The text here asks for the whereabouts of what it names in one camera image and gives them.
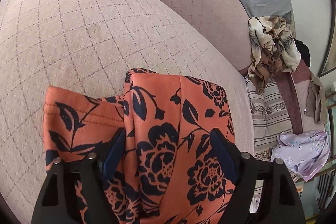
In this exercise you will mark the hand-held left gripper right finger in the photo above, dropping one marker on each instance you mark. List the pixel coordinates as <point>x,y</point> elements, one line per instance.
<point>223,155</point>

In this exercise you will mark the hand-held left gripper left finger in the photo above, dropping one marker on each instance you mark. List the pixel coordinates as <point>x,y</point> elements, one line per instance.
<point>115,150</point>

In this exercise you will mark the orange floral sweater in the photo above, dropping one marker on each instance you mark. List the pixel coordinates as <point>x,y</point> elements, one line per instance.
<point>162,108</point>

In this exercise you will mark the striped floral cushion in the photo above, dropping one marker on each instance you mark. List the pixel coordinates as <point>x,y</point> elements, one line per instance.
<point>270,113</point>

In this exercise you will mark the lilac floral cloth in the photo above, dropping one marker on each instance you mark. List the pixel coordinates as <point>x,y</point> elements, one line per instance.
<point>304,150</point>

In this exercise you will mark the brown cloth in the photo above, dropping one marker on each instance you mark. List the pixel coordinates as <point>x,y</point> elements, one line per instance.
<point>315,100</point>

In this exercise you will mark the pink quilted bed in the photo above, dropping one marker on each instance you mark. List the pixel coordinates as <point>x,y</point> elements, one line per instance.
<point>78,43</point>

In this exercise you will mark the beige floral blanket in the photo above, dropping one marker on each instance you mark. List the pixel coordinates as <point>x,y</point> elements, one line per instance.
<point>270,37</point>

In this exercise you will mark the dark cloth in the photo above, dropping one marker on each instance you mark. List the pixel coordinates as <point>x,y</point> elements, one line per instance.
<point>304,52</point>

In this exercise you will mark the framed picture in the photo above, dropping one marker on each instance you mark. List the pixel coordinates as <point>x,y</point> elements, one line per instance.
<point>329,56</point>

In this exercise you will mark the pink quilted bolster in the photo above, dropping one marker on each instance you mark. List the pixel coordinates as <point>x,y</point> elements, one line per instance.
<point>197,3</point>

